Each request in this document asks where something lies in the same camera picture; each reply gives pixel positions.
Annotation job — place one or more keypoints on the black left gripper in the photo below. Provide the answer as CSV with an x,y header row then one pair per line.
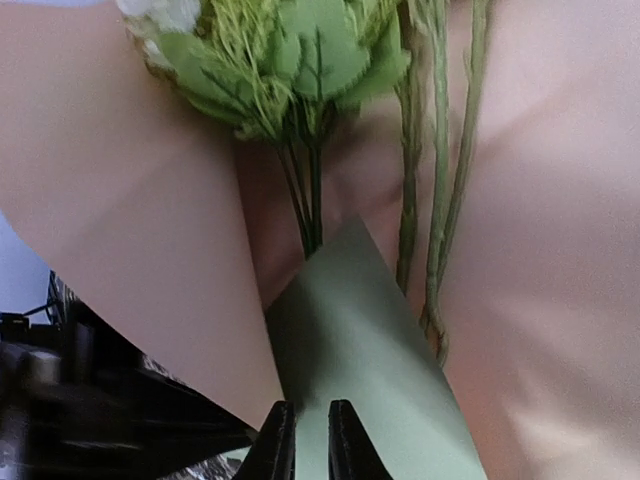
x,y
77,403

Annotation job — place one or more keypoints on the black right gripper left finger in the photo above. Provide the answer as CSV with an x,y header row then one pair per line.
x,y
272,455

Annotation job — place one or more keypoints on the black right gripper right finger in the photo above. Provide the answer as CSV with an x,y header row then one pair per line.
x,y
351,453

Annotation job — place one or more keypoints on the peach green wrapping paper sheet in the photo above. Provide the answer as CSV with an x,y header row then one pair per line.
x,y
186,244

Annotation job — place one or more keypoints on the green hydrangea leaf bunch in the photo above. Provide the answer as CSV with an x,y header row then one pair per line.
x,y
280,72

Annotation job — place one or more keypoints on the white rose stem bunch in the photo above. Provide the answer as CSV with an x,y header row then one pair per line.
x,y
423,28

